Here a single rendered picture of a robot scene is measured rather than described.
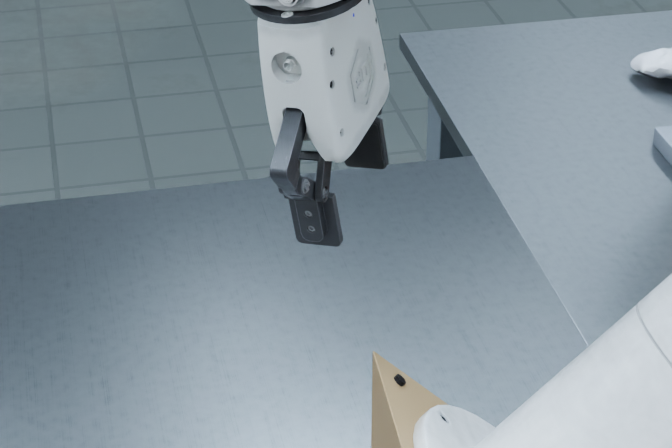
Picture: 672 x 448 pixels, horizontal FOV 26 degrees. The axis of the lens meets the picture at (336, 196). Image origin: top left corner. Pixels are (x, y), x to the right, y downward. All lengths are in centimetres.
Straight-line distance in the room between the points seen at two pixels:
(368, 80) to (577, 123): 66
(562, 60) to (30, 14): 249
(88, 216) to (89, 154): 187
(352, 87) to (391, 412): 21
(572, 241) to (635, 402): 55
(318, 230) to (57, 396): 32
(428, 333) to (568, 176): 31
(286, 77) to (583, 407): 27
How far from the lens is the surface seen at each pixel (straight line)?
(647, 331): 84
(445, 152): 176
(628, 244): 138
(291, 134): 90
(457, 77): 167
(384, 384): 91
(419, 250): 134
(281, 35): 89
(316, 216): 94
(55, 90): 358
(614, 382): 84
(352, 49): 92
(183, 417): 115
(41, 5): 408
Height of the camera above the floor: 155
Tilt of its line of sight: 30 degrees down
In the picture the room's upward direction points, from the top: straight up
